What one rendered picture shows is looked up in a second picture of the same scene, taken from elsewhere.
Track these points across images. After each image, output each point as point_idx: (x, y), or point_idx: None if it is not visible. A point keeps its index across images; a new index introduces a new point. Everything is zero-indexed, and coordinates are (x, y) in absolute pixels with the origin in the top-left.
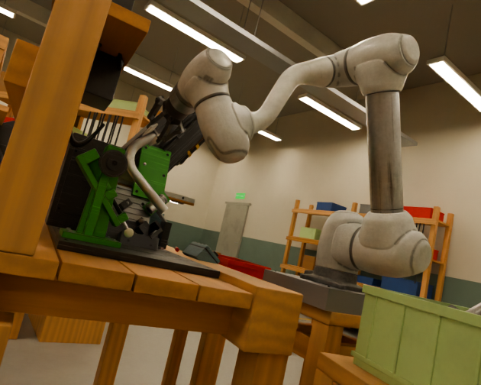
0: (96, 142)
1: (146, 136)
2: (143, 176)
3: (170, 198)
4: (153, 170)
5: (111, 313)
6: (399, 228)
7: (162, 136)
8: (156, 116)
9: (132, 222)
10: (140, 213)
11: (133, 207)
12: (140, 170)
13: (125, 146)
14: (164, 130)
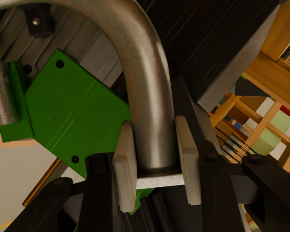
0: (236, 43)
1: (165, 122)
2: (93, 104)
3: (55, 162)
4: (99, 137)
5: None
6: None
7: (89, 184)
8: (238, 218)
9: None
10: (9, 54)
11: (29, 39)
12: (112, 101)
13: (205, 124)
14: (94, 219)
